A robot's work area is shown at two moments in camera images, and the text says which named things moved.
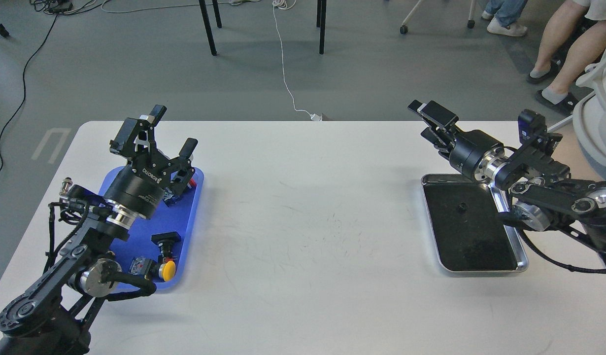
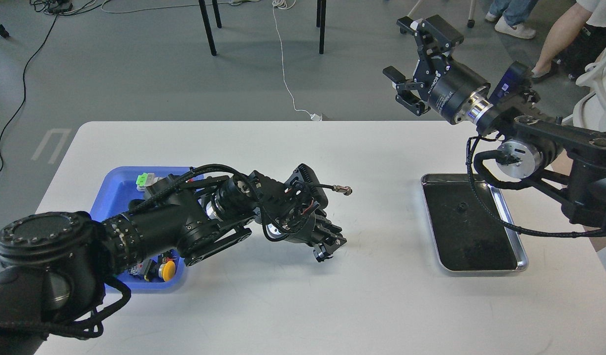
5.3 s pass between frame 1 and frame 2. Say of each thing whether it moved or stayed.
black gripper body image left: moved
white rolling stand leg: stayed
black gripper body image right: moved
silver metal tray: stayed
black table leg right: stayed
